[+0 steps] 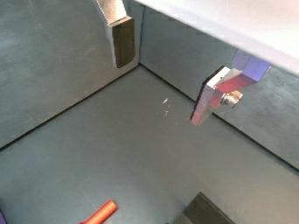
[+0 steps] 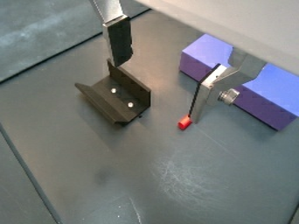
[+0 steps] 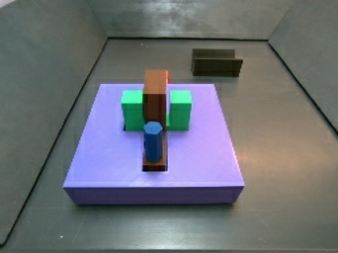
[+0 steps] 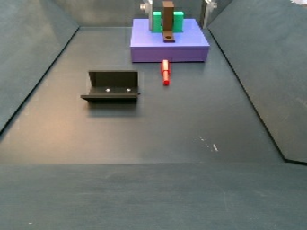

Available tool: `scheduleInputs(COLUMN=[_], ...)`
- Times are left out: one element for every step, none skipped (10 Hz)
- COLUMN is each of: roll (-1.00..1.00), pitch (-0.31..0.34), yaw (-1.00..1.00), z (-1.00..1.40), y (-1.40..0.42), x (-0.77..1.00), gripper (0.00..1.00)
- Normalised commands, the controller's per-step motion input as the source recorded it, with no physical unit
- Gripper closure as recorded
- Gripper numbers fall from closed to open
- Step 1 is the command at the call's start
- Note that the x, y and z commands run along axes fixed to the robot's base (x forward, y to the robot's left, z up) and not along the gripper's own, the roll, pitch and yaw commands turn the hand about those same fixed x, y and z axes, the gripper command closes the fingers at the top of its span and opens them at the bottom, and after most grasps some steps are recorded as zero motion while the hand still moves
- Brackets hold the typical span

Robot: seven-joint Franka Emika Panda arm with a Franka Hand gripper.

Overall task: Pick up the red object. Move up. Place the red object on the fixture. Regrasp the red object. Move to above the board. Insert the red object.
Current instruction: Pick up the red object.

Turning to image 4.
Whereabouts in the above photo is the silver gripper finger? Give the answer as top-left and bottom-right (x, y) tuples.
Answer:
(140, 0), (153, 30)
(203, 0), (217, 27)

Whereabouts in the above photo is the purple base board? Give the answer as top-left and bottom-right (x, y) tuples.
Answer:
(129, 19), (209, 63)

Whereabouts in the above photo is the green block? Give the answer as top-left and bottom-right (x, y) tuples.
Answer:
(150, 11), (184, 33)

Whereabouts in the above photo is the red peg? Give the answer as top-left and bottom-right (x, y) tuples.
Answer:
(160, 59), (171, 85)

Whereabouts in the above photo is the brown L-shaped block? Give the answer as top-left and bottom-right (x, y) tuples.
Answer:
(161, 1), (175, 43)

